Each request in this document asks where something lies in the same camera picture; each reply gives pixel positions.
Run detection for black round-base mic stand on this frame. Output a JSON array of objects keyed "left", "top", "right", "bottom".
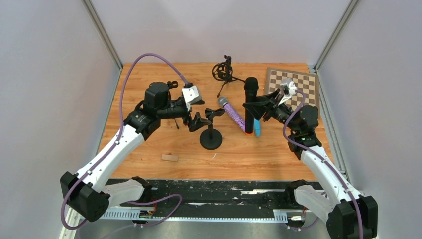
[{"left": 200, "top": 108, "right": 225, "bottom": 150}]

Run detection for black microphone orange end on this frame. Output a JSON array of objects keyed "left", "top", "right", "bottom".
[{"left": 244, "top": 77, "right": 259, "bottom": 134}]

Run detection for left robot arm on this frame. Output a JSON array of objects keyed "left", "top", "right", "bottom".
[{"left": 60, "top": 81, "right": 210, "bottom": 222}]

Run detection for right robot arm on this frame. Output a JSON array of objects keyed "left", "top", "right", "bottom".
[{"left": 243, "top": 89, "right": 378, "bottom": 239}]

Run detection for black tripod clip mic stand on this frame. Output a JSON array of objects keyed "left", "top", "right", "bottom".
[{"left": 167, "top": 81, "right": 178, "bottom": 107}]

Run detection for blue microphone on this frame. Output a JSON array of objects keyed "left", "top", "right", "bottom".
[{"left": 253, "top": 119, "right": 261, "bottom": 137}]

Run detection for purple glitter microphone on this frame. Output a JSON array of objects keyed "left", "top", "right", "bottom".
[{"left": 218, "top": 96, "right": 245, "bottom": 132}]

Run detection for wooden chessboard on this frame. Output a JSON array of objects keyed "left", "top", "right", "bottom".
[{"left": 263, "top": 67, "right": 320, "bottom": 111}]

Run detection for small wooden block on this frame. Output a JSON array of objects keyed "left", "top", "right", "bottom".
[{"left": 161, "top": 154, "right": 179, "bottom": 162}]

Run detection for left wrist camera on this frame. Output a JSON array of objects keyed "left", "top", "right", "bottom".
[{"left": 182, "top": 85, "right": 202, "bottom": 105}]

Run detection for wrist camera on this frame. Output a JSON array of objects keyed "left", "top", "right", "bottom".
[
  {"left": 280, "top": 78, "right": 297, "bottom": 97},
  {"left": 182, "top": 85, "right": 202, "bottom": 105}
]

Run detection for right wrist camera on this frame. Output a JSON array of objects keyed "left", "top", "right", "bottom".
[{"left": 280, "top": 78, "right": 297, "bottom": 97}]

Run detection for black tripod shock-mount stand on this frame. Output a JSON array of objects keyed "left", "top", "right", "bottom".
[{"left": 212, "top": 55, "right": 245, "bottom": 98}]

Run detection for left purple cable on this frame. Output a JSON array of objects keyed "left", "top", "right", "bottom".
[{"left": 60, "top": 52, "right": 190, "bottom": 231}]

